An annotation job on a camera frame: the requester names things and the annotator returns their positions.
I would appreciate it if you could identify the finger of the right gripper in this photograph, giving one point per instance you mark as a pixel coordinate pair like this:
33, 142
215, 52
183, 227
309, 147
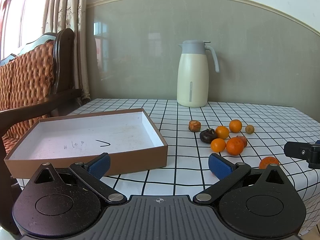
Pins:
305, 151

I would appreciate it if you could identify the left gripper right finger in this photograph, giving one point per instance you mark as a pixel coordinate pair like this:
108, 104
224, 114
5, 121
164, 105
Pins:
230, 175

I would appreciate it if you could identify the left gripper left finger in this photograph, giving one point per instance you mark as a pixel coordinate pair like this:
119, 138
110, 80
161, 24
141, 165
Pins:
90, 174

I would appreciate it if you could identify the large orange tangerine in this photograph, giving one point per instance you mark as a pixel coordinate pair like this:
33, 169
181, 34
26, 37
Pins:
235, 146

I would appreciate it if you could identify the small orange kumquat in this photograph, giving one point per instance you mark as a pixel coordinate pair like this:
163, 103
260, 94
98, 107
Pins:
222, 132

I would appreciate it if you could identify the dark mangosteen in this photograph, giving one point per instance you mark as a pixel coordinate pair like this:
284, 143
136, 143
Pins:
208, 135

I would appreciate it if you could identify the orange tangerine back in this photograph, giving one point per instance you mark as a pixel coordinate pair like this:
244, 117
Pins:
235, 126

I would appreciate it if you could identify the small tan longan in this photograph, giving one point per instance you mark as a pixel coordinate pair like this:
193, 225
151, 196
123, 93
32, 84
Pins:
249, 129

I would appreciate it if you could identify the brown dried fruit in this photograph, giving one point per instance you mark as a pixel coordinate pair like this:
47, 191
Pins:
194, 126

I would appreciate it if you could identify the checkered white tablecloth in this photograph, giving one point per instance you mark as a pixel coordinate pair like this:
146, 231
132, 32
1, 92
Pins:
187, 163

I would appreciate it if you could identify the brown cardboard box tray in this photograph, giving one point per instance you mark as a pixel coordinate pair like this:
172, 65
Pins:
130, 138

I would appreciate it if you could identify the cream grey thermos jug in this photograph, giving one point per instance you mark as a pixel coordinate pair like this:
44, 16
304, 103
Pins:
193, 73

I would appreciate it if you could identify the wooden sofa with orange cushions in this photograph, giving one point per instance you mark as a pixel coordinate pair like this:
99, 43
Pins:
33, 85

